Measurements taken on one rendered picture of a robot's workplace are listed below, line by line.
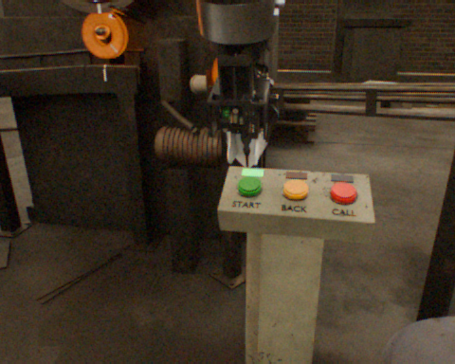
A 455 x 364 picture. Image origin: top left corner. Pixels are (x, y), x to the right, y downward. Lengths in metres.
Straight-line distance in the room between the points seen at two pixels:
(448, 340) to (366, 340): 0.61
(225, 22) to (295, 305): 0.48
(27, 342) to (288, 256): 0.90
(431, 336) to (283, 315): 0.23
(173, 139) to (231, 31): 0.85
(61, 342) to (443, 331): 1.00
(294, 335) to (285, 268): 0.14
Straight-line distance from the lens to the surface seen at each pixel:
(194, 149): 1.23
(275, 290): 0.70
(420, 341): 0.66
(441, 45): 7.73
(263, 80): 0.51
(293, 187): 0.63
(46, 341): 1.33
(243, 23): 0.43
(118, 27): 1.44
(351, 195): 0.63
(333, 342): 1.24
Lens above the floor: 0.86
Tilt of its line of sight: 22 degrees down
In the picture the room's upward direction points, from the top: straight up
